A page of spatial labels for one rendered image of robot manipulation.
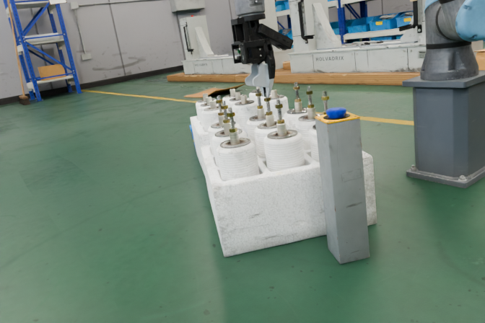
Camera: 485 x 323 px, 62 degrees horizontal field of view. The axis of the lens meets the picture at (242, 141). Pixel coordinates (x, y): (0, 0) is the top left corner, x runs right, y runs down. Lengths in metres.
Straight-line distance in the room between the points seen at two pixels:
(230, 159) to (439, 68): 0.65
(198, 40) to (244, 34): 4.42
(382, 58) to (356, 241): 2.37
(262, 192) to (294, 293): 0.24
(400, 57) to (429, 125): 1.83
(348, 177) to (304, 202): 0.17
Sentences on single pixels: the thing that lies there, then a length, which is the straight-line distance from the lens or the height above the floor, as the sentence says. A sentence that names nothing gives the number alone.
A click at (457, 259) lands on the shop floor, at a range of 0.97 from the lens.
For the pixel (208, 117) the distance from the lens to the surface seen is 1.48.
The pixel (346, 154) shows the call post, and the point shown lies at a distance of 0.84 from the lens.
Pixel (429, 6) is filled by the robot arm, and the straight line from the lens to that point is 1.28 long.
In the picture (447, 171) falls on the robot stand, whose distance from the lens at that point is 1.32.
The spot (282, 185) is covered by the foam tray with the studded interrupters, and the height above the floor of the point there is 0.15.
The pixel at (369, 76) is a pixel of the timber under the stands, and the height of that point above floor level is 0.07.
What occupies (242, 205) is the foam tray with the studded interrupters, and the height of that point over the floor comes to 0.12.
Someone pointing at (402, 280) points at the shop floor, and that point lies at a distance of 0.89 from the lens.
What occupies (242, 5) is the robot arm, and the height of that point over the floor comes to 0.57.
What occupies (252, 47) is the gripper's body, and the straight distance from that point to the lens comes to 1.03.
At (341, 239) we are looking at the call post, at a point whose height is 0.06.
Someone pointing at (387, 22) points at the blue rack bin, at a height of 0.35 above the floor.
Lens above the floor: 0.50
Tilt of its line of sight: 15 degrees down
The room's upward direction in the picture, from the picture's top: 9 degrees counter-clockwise
